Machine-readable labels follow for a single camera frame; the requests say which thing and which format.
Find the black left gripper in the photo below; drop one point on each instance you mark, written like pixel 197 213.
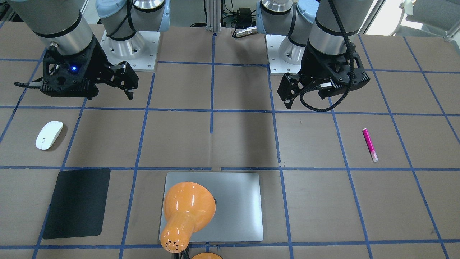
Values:
pixel 313 71

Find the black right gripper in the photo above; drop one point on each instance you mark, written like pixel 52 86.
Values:
pixel 97 62

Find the white computer mouse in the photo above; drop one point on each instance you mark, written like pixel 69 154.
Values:
pixel 48 134

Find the pink pen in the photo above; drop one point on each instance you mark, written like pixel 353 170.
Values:
pixel 370 145

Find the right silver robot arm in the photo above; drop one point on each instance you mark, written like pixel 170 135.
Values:
pixel 61 21

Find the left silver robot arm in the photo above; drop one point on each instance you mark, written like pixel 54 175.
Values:
pixel 330 26

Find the silver laptop notebook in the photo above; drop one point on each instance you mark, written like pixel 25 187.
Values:
pixel 238 216

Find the black mousepad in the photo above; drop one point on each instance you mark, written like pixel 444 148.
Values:
pixel 78 204

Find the orange desk lamp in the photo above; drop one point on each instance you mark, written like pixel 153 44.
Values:
pixel 188 207

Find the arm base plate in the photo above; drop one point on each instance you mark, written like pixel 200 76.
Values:
pixel 140 51
pixel 284 56

